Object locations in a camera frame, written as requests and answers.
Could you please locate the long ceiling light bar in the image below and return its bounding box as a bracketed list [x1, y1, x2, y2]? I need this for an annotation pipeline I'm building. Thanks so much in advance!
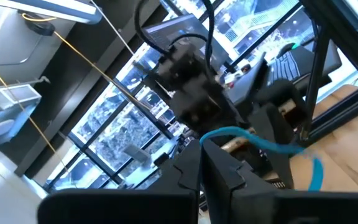
[0, 0, 103, 25]

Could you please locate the black office chair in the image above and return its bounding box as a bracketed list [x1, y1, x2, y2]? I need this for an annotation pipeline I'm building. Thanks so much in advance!
[290, 39, 343, 86]

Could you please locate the black computer monitor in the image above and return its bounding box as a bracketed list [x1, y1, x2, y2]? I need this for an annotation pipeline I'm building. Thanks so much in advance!
[142, 14, 229, 65]

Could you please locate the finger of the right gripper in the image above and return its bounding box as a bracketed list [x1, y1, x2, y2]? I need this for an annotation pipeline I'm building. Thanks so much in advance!
[249, 101, 295, 188]
[226, 51, 272, 106]

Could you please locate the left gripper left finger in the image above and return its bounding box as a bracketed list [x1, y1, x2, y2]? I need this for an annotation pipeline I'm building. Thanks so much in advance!
[37, 139, 203, 224]

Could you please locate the yellow hanging cable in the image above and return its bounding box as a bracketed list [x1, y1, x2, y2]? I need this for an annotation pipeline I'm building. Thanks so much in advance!
[0, 52, 71, 175]
[53, 30, 155, 113]

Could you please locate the white ceiling fixture box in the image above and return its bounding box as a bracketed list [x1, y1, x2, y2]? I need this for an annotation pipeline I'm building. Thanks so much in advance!
[0, 83, 43, 150]

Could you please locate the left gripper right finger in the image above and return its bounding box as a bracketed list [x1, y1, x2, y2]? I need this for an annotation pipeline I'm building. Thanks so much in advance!
[201, 139, 358, 224]

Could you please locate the person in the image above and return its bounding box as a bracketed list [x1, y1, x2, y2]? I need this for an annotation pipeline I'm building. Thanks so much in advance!
[267, 42, 304, 83]

